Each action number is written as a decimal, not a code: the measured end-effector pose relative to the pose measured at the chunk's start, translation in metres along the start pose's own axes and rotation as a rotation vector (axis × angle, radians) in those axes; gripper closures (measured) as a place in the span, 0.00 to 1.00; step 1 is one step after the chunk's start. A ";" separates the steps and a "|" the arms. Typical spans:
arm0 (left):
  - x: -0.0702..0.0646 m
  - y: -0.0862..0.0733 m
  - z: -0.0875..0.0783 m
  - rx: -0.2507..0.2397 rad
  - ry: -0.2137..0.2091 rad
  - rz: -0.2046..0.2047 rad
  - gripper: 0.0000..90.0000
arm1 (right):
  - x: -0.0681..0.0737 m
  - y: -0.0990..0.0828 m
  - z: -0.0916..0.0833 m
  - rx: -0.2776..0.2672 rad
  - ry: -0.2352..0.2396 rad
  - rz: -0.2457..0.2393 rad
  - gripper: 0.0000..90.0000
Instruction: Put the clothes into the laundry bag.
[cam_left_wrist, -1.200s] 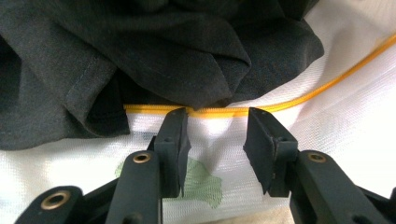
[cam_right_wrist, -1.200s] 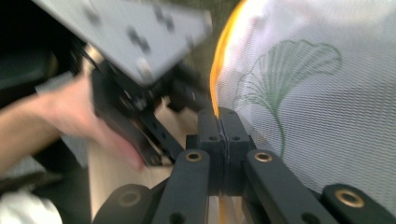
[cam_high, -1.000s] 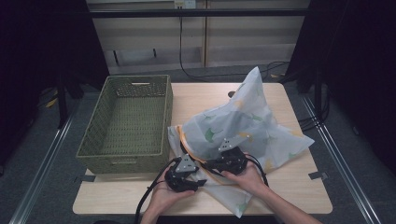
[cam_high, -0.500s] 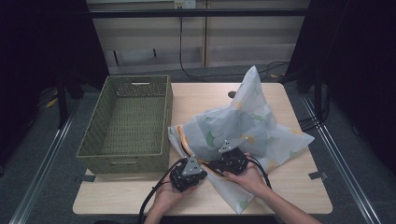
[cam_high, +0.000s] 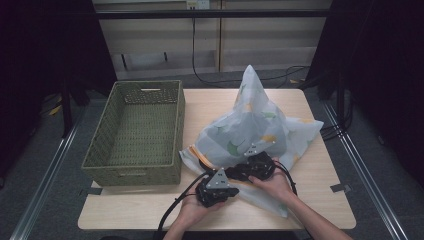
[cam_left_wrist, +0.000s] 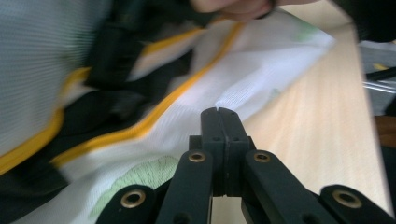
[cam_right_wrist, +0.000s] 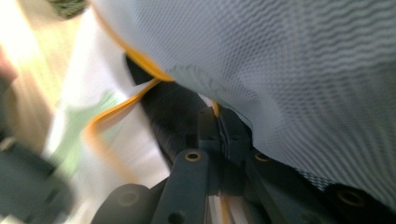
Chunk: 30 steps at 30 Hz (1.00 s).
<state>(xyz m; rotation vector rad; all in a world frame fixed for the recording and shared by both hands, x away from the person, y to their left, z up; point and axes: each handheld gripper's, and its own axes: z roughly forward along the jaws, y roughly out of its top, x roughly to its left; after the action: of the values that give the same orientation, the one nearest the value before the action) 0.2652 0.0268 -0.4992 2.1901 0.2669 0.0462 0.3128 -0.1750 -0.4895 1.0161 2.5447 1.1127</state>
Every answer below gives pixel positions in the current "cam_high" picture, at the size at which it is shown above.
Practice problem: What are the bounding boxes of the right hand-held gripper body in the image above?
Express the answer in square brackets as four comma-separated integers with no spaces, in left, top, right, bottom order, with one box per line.
[243,140,278,183]

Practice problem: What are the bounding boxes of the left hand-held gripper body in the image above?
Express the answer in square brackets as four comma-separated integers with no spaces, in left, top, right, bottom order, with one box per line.
[194,167,241,209]

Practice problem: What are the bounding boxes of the leaf print mesh laundry bag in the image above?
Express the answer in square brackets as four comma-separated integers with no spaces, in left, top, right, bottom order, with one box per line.
[178,64,325,219]

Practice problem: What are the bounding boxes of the green woven basket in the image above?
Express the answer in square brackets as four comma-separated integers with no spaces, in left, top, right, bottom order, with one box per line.
[81,79,186,187]

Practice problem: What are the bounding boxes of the person's right hand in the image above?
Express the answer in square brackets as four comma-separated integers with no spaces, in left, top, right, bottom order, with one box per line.
[248,157,297,207]

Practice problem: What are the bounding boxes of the person's left hand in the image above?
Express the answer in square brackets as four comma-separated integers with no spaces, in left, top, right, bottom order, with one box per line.
[179,184,228,232]

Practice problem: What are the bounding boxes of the grey tape piece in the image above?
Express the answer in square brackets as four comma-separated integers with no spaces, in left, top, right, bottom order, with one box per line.
[79,187,104,197]
[329,183,352,194]

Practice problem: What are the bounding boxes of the black metal stand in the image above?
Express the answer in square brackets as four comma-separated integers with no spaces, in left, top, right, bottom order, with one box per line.
[335,74,346,131]
[59,74,75,140]

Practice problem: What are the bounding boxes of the dark curtain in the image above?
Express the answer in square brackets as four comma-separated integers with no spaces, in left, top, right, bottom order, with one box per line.
[0,0,118,174]
[299,0,424,189]

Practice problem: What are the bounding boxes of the black horizontal bar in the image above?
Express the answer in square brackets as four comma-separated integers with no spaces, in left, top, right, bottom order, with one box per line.
[94,9,332,20]

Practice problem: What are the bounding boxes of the yellow floor tape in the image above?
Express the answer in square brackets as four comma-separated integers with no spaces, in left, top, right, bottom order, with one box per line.
[47,104,63,117]

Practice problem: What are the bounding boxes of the right hand-held gripper cable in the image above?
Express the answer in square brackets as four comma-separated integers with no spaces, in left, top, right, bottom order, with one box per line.
[274,161,298,197]

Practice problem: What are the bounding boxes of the hand-held gripper cable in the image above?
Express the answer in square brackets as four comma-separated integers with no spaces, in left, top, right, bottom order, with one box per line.
[274,161,298,197]
[156,170,210,240]

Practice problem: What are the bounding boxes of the left hand-held gripper cable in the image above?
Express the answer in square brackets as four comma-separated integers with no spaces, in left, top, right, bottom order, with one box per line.
[156,170,210,240]

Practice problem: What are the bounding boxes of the bundle of black floor cables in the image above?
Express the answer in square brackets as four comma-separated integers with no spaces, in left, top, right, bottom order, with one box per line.
[318,98,355,142]

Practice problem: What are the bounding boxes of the black wall cable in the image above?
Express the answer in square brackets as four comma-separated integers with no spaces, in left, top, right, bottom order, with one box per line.
[191,17,312,89]

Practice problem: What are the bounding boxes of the aluminium floor rail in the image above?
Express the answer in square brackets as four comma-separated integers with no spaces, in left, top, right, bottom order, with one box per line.
[9,116,86,240]
[321,101,410,240]

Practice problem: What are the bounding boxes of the white wall outlet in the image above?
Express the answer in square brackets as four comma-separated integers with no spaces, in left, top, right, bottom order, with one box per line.
[186,0,211,10]

